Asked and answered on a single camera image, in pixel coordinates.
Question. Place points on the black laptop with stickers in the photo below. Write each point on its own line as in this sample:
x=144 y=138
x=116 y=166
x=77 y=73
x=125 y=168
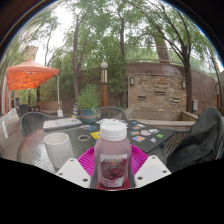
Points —
x=150 y=133

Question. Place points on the blue yellow striped bollard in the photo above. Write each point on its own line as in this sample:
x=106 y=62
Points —
x=75 y=110

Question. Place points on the green plant in teal pot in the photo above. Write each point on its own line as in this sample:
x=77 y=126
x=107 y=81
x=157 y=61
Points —
x=88 y=98

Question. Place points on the grey wall utility box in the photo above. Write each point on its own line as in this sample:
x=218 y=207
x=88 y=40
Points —
x=195 y=105

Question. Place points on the wooden lamp post globe light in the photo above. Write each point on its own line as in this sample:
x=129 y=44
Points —
x=104 y=90

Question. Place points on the orange canopy tent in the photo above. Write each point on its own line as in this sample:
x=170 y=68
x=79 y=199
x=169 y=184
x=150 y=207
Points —
x=30 y=75

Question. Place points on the grey mesh patio chair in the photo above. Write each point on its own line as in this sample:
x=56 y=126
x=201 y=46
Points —
x=111 y=111
x=173 y=140
x=30 y=121

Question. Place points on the small blue sticker card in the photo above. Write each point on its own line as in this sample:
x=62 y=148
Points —
x=87 y=127

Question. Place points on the white ceramic mug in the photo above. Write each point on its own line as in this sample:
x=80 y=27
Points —
x=59 y=150

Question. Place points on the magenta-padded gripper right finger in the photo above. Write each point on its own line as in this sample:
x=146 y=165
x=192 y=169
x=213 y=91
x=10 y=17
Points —
x=150 y=170

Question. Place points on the yellow square card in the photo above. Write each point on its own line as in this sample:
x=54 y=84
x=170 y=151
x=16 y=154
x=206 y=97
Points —
x=95 y=135

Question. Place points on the black jacket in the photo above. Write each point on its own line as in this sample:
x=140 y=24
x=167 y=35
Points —
x=200 y=140

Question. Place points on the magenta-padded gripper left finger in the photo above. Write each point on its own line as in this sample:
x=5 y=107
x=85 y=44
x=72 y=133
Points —
x=75 y=171

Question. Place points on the clear tape roll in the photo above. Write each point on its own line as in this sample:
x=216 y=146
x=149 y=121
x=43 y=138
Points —
x=78 y=137

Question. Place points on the pink drink bottle white cap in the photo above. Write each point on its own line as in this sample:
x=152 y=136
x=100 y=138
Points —
x=112 y=156

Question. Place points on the black wall lantern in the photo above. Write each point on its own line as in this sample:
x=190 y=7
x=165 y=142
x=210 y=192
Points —
x=132 y=81
x=183 y=84

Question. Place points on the silver laptop with stickers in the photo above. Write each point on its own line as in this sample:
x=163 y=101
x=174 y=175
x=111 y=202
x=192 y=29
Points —
x=61 y=123

